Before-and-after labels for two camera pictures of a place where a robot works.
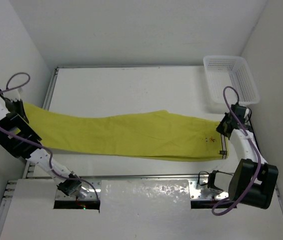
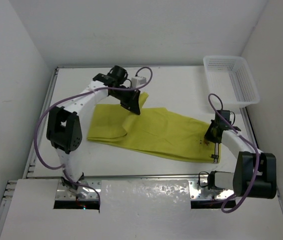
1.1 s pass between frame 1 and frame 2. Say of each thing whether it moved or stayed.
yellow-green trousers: moved
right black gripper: moved
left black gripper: moved
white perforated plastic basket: stayed
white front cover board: stayed
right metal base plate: stayed
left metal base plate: stayed
